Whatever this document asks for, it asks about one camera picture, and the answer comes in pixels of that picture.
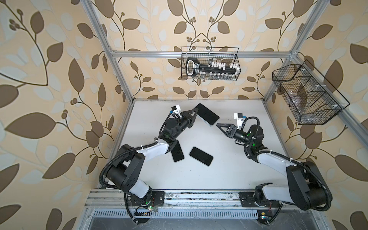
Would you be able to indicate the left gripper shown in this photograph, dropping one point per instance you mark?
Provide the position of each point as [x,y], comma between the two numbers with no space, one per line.
[189,119]

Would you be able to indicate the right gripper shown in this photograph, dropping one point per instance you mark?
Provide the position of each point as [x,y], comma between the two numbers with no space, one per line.
[231,127]

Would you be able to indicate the black phone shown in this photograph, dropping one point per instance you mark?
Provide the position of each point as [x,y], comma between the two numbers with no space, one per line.
[177,153]
[206,114]
[201,156]

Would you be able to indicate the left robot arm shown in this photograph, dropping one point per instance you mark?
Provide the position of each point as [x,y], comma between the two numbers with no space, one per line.
[123,171]

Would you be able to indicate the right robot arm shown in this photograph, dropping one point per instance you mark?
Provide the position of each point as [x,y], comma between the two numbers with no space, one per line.
[305,188]

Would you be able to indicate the black tool in basket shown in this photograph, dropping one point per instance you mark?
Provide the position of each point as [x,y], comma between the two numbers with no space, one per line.
[193,67]

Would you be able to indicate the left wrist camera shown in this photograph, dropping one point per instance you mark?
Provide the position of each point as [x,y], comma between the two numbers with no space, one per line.
[176,110]

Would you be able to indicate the back wall wire basket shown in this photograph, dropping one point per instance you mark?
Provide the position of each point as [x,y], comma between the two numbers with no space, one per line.
[217,54]

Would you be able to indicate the wall wire basket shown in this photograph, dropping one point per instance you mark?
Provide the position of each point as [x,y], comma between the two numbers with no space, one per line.
[217,54]
[311,97]

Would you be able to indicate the right wall wire basket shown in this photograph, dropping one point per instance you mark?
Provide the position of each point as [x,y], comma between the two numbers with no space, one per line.
[311,97]

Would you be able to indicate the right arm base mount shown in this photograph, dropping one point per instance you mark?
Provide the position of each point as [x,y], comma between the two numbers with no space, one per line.
[258,199]

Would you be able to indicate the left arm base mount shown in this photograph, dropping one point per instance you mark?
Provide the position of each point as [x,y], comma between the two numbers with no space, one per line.
[139,208]

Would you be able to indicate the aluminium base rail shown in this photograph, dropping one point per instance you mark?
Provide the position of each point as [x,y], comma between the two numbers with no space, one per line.
[187,199]

